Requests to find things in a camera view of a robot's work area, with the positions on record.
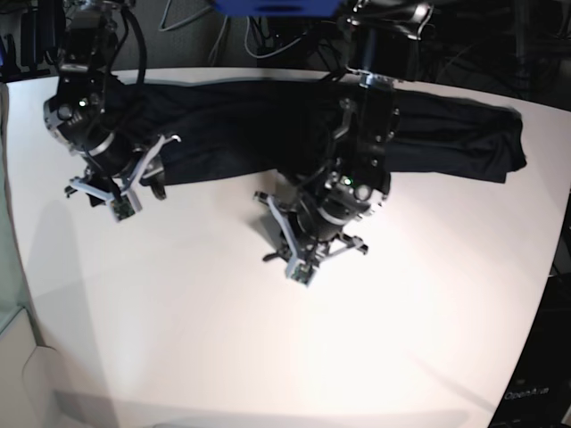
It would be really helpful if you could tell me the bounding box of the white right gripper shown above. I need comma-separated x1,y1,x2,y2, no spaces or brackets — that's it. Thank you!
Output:
64,134,181,222

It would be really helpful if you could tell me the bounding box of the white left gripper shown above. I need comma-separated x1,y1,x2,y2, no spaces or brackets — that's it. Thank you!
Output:
253,191,368,286

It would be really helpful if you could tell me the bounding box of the dark navy long-sleeve shirt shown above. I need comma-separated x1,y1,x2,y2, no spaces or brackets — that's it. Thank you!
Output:
111,80,526,185

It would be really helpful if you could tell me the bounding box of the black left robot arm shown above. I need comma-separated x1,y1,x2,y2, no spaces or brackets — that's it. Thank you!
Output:
254,1,435,285

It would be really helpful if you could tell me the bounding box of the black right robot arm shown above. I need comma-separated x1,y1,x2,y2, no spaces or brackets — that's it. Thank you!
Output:
44,1,181,222

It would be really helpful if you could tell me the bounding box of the blue box on shelf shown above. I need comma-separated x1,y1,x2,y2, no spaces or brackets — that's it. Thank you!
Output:
214,0,342,17

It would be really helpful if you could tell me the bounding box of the black OpenArm computer case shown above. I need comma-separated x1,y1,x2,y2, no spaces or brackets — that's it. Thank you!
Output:
490,274,570,427

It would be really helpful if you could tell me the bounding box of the grey cable on floor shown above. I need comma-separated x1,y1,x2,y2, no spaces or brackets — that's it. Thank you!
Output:
158,0,233,68

